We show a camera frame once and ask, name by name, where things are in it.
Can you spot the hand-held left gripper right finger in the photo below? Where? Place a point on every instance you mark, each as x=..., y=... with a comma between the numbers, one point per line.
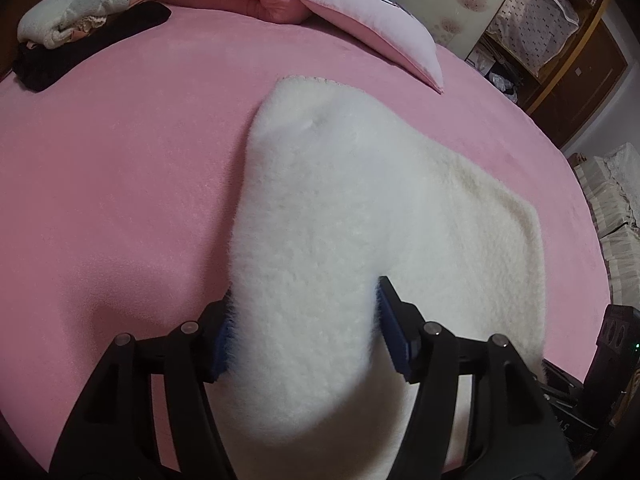
x=395, y=332

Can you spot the folded grey patterned cloth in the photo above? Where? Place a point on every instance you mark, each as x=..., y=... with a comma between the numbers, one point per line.
x=75, y=0

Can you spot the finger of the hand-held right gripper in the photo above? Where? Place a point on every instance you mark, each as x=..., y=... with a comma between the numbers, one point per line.
x=560, y=380

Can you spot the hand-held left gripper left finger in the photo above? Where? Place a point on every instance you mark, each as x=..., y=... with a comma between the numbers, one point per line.
x=222, y=342

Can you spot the dotted pink storage bag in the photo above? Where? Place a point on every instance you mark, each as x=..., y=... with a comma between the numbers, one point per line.
x=535, y=25

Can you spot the black and white plastic bag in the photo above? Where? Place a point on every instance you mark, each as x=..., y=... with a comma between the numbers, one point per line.
x=505, y=80

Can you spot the pink pillow with blue print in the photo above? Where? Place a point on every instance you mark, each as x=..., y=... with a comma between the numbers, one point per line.
x=390, y=35

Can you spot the white fluffy cardigan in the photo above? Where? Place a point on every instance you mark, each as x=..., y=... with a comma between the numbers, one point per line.
x=325, y=235

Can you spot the black cloth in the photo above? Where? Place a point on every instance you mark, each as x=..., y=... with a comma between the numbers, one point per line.
x=125, y=22

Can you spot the pink bed blanket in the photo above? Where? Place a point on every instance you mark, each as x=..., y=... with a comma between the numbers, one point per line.
x=125, y=185

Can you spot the sofa with beige lace cover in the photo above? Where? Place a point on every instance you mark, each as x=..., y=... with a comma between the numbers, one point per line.
x=615, y=220

